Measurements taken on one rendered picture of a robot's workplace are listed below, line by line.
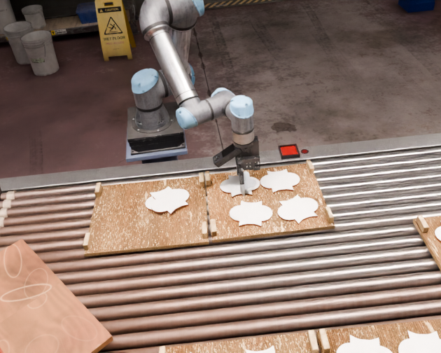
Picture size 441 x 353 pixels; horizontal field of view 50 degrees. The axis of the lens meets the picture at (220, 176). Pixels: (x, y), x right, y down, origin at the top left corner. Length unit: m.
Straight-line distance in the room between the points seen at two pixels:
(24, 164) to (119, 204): 2.20
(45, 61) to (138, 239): 3.74
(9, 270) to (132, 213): 0.45
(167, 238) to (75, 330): 0.46
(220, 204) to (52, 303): 0.66
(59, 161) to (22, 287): 2.42
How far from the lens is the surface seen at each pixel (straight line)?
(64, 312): 1.35
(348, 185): 1.80
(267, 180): 1.76
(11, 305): 1.43
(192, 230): 1.60
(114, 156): 3.69
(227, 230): 1.59
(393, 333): 1.38
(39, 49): 5.12
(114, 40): 5.17
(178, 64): 1.63
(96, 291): 1.54
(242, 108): 1.53
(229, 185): 1.75
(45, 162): 3.85
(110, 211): 1.75
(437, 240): 1.64
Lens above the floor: 2.06
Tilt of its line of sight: 38 degrees down
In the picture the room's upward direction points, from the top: 5 degrees counter-clockwise
